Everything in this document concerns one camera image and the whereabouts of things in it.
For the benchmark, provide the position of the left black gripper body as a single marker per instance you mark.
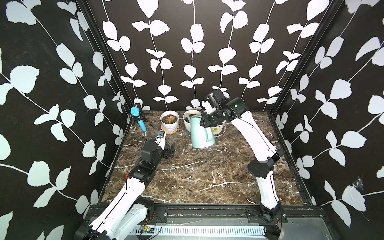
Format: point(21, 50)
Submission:
point(161, 154)

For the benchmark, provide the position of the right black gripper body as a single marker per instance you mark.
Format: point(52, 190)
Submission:
point(212, 120)

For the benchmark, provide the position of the mint green watering can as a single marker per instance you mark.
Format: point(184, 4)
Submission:
point(201, 137)

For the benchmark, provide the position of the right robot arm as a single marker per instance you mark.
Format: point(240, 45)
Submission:
point(220, 109)

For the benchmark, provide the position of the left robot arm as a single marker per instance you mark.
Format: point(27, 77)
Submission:
point(129, 208)

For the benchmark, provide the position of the pink succulent plant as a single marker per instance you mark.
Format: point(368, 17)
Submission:
point(169, 119)

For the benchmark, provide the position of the right large white plant pot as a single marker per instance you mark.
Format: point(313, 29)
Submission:
point(219, 130)

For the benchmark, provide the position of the middle white plant pot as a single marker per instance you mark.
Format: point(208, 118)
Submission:
point(187, 116)

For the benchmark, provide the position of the peach pot saucer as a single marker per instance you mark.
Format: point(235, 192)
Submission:
point(170, 132)

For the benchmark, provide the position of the left white plant pot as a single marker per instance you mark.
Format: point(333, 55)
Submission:
point(170, 127)

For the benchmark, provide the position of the small circuit board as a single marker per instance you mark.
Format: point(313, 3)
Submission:
point(147, 230)

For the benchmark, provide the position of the white perforated strip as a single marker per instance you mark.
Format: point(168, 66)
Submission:
point(202, 231)

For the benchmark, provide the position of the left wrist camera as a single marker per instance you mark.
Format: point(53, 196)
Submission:
point(161, 136)

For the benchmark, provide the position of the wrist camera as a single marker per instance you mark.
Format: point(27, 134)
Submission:
point(161, 136)
point(216, 99)

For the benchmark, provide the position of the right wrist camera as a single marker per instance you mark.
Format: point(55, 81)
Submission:
point(216, 99)

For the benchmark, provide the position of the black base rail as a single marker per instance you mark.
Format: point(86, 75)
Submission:
point(252, 213)

